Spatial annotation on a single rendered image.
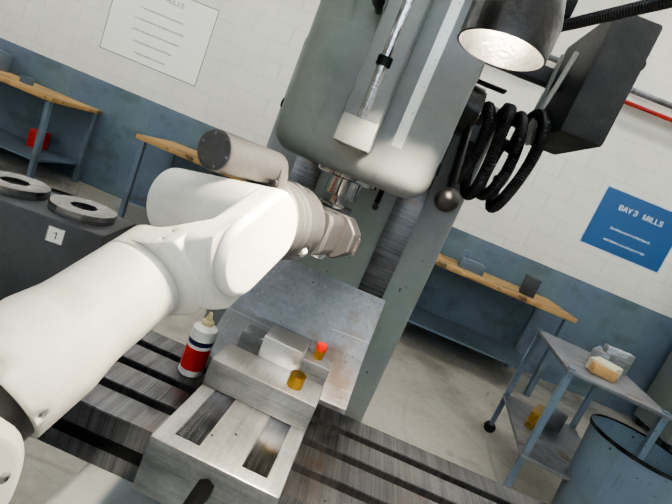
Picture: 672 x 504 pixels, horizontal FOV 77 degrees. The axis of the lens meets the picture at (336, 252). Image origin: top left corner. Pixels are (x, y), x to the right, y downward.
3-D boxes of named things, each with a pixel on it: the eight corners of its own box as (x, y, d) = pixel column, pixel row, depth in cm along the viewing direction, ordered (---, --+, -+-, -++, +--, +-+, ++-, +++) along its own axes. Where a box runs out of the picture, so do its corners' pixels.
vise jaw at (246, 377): (305, 433, 54) (316, 407, 54) (201, 384, 56) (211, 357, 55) (314, 409, 60) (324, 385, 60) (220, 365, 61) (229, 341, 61)
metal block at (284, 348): (288, 389, 60) (303, 353, 59) (250, 371, 61) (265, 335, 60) (296, 374, 66) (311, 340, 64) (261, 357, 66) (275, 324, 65)
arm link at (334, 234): (373, 211, 53) (338, 203, 42) (344, 280, 55) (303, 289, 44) (292, 175, 57) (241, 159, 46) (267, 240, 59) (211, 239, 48)
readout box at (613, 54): (609, 150, 72) (673, 27, 68) (559, 130, 72) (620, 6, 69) (560, 158, 92) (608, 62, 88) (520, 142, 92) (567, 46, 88)
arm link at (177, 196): (301, 270, 44) (236, 279, 33) (218, 247, 48) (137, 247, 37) (324, 162, 43) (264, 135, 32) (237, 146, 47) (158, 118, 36)
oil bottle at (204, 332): (195, 381, 68) (218, 321, 66) (173, 371, 68) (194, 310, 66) (206, 370, 71) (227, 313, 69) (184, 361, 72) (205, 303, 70)
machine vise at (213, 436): (256, 552, 44) (294, 466, 42) (129, 489, 45) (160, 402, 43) (317, 394, 78) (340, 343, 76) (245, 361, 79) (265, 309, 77)
